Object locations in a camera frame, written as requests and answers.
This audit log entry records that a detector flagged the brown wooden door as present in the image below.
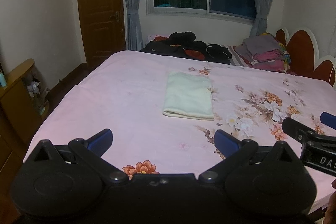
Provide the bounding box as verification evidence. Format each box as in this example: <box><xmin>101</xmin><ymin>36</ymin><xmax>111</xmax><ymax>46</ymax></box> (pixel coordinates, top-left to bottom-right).
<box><xmin>77</xmin><ymin>0</ymin><xmax>126</xmax><ymax>70</ymax></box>

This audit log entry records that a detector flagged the red white headboard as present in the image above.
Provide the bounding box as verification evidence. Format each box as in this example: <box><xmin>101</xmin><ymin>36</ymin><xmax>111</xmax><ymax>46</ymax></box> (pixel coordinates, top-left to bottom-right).
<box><xmin>275</xmin><ymin>28</ymin><xmax>335</xmax><ymax>88</ymax></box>

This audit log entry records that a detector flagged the white towel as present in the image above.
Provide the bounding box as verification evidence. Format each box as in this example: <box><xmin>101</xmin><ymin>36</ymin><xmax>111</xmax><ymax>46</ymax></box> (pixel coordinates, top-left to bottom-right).
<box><xmin>162</xmin><ymin>72</ymin><xmax>215</xmax><ymax>121</ymax></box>

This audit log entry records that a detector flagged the black clothes pile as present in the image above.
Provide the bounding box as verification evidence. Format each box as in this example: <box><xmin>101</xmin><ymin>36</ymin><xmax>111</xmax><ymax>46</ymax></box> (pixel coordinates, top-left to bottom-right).
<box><xmin>141</xmin><ymin>32</ymin><xmax>232</xmax><ymax>65</ymax></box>

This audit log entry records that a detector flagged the striped pillow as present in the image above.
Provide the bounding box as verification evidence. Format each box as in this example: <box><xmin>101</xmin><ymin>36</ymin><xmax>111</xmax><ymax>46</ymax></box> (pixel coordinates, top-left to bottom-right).
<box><xmin>227</xmin><ymin>46</ymin><xmax>252</xmax><ymax>68</ymax></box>

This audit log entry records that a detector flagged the person's right hand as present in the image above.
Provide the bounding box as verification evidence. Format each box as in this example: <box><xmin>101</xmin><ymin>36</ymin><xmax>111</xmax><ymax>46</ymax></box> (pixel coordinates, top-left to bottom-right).
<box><xmin>324</xmin><ymin>192</ymin><xmax>336</xmax><ymax>224</ymax></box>

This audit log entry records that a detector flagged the wooden bedside cabinet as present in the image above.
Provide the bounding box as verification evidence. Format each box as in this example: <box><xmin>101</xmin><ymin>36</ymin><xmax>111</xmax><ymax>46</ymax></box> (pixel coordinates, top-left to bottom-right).
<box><xmin>1</xmin><ymin>59</ymin><xmax>42</xmax><ymax>223</ymax></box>

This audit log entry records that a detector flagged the folded grey pink clothes stack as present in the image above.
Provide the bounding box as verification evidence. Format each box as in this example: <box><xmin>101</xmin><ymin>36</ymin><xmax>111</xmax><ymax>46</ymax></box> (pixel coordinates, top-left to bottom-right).
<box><xmin>234</xmin><ymin>33</ymin><xmax>291</xmax><ymax>73</ymax></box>

